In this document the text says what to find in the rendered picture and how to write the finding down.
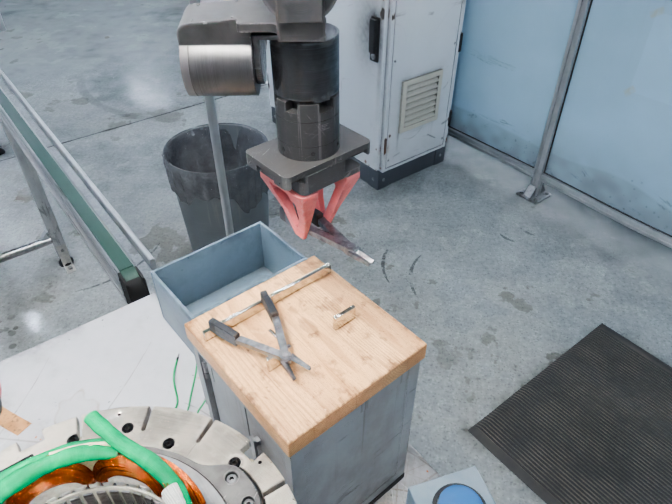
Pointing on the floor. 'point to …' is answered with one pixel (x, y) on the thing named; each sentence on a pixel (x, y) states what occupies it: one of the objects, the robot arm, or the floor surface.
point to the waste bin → (201, 219)
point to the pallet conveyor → (48, 170)
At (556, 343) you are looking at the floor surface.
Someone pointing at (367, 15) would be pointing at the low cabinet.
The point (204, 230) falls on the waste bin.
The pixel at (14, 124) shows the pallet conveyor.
